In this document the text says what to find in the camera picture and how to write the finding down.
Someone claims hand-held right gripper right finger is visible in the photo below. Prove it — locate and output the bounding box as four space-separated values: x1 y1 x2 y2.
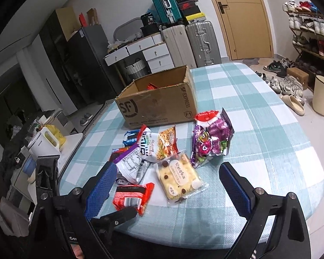
219 162 312 259

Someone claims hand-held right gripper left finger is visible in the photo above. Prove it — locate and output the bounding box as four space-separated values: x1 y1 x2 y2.
30 162 118 259

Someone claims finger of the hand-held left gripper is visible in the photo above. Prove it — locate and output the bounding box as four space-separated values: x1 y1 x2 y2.
35 155 60 203
90 207 139 234

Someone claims red white snack packet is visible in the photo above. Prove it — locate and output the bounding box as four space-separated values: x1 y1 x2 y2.
113 183 155 216

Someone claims white barcode packet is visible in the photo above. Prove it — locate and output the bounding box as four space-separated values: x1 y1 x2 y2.
116 151 152 184

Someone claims red purple snack packet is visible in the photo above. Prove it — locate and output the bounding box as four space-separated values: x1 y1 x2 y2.
109 146 139 168

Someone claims large purple snack bag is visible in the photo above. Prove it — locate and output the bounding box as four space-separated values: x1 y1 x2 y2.
192 108 234 168

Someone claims clear yellow cake packet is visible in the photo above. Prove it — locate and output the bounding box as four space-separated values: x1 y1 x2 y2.
154 153 209 206

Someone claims blue cookie packet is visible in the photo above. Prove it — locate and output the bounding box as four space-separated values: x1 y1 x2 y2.
123 129 141 148

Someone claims white and orange noodle packet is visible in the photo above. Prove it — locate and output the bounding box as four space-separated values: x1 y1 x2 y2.
139 125 162 163

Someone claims white jug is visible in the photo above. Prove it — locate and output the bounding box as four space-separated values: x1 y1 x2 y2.
28 126 61 158

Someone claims yellow plastic bag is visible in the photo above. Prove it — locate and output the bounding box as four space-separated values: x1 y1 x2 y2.
44 124 67 146

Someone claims white side table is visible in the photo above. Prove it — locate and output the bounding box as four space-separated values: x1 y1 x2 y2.
59 133 84 155

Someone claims checked tablecloth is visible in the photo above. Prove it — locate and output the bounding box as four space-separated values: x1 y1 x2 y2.
57 62 324 250

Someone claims pair of grey slippers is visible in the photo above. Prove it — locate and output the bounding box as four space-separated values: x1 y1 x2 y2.
79 113 94 126

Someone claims tan slipper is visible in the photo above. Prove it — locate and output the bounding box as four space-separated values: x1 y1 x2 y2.
280 95 305 106
287 102 305 116

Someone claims pile of floor sneakers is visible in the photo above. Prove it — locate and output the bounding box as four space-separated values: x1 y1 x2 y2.
255 58 305 99

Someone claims dark grey refrigerator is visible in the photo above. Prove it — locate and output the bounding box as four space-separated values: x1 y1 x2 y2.
67 24 116 104

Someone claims woven laundry basket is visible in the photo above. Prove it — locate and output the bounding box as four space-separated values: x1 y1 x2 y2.
123 59 149 80

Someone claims cream waste bin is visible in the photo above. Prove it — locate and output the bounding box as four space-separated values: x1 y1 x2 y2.
312 75 324 115

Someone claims black glass cabinet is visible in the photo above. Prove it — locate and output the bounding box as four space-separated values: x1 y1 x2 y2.
39 10 79 106

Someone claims small brown cardboard box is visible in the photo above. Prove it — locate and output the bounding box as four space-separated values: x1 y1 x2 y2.
287 67 309 90

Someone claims white drawer chest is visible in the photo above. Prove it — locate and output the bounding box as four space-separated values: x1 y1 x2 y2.
104 34 175 74

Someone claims silver suitcase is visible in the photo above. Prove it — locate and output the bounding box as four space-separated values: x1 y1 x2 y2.
185 21 222 66

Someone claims beige suitcase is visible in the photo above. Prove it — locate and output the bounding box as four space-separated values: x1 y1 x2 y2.
161 24 197 69

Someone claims wooden shoe rack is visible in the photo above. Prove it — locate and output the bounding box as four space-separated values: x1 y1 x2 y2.
283 0 324 92

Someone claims grey oval mirror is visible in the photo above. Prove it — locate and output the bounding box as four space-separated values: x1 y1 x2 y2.
114 17 143 42

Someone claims wooden door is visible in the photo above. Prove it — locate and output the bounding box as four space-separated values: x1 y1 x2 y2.
202 0 273 60

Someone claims black bag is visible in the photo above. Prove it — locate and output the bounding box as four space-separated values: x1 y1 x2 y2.
140 13 162 37

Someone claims yellow black shoe box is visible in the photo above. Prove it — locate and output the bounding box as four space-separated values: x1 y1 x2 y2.
184 12 207 24

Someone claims black red shoe box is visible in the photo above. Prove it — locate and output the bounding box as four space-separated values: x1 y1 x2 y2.
176 0 199 10

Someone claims teal suitcase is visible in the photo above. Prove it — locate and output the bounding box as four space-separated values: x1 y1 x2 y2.
149 0 183 25

